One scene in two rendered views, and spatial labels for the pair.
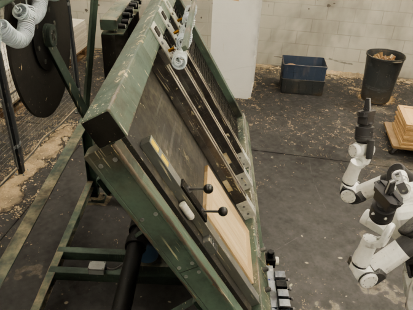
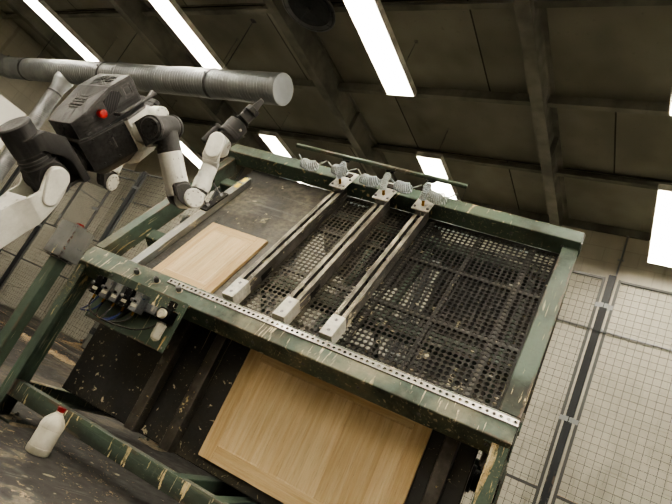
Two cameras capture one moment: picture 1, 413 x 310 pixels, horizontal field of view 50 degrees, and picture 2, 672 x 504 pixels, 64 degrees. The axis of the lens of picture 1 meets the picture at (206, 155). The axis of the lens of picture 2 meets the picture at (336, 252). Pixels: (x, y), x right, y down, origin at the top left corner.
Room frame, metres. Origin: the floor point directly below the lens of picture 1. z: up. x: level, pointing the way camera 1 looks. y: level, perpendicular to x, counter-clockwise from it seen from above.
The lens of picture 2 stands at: (3.34, -2.36, 0.61)
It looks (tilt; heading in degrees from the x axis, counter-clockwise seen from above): 16 degrees up; 115
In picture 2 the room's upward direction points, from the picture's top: 26 degrees clockwise
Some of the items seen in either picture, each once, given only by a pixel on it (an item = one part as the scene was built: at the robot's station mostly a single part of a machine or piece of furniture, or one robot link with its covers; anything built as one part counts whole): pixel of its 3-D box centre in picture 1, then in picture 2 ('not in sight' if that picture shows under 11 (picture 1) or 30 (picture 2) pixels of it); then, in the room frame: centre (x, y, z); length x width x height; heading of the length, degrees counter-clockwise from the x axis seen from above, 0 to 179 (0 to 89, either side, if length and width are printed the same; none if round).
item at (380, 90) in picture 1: (380, 77); not in sight; (5.78, -2.33, 0.33); 0.52 x 0.51 x 0.65; 172
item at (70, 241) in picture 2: not in sight; (69, 243); (1.16, -0.48, 0.84); 0.12 x 0.12 x 0.18; 0
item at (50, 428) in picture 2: not in sight; (49, 430); (1.60, -0.43, 0.10); 0.10 x 0.10 x 0.20
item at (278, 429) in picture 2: not in sight; (312, 437); (2.55, -0.09, 0.53); 0.90 x 0.02 x 0.55; 0
